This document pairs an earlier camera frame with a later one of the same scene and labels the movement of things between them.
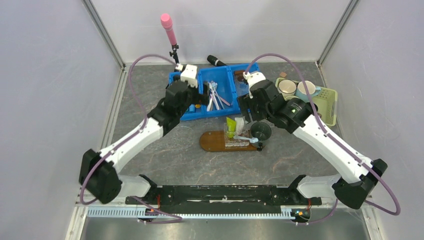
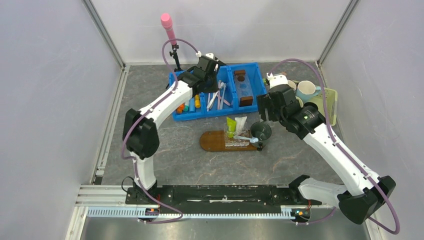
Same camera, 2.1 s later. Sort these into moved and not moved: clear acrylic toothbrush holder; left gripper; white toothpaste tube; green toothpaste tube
Moved: left gripper
Not moved: white toothpaste tube; clear acrylic toothbrush holder; green toothpaste tube
